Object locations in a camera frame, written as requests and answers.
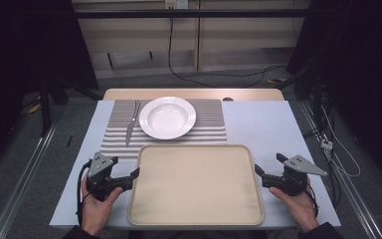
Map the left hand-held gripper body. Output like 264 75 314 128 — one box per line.
85 151 134 202

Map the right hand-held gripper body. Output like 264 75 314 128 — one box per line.
262 154 328 197

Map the person's right hand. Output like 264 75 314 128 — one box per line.
268 177 320 234

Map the person's left hand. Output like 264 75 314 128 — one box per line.
80 175 124 237

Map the silver table knife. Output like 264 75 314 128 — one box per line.
124 100 141 147

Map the beige rectangular tray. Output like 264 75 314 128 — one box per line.
127 143 266 227

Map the white round plate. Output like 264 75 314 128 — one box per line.
138 96 197 140

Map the striped placemat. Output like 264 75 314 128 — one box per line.
99 99 229 159

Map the black metal stand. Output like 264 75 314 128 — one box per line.
39 77 70 137

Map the black horizontal bar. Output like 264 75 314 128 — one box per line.
74 8 309 19

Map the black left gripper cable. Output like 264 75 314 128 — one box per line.
76 158 93 227

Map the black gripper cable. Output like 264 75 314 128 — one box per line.
302 180 320 219
76 158 93 227

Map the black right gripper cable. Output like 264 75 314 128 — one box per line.
302 180 320 219

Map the metal floor rail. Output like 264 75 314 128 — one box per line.
0 99 68 239
297 99 382 239

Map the white cable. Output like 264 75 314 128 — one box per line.
320 105 362 178

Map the black floor cable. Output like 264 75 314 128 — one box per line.
167 16 287 90

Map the white wall socket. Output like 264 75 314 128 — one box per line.
164 0 190 10

